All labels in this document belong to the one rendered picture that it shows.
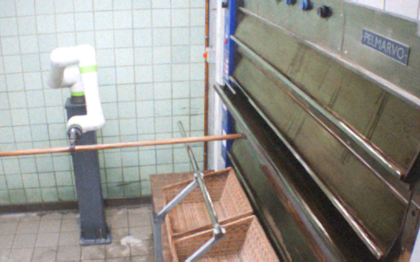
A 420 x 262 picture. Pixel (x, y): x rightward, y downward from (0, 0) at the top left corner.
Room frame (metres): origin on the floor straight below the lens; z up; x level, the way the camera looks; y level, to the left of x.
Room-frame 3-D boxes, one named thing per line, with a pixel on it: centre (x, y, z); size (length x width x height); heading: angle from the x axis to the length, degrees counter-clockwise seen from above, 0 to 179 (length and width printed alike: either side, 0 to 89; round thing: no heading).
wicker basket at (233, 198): (2.31, 0.01, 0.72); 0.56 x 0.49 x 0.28; 10
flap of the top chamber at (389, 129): (1.80, -0.37, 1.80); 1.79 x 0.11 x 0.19; 11
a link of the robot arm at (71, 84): (2.94, 0.93, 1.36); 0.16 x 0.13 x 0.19; 118
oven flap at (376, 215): (1.80, -0.37, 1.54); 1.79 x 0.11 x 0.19; 11
